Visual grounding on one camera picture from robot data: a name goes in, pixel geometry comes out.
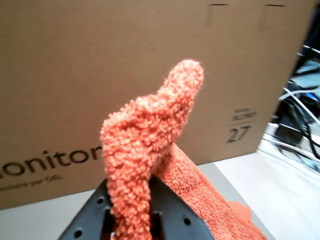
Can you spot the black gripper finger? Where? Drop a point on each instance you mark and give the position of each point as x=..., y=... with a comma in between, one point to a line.
x=170, y=220
x=90, y=220

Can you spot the orange terry towel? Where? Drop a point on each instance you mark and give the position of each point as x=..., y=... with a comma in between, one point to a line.
x=140, y=137

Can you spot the brown cardboard monitor box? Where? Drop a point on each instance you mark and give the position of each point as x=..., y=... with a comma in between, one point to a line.
x=75, y=75

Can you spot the black power adapter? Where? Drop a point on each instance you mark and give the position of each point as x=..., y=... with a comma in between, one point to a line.
x=290, y=133

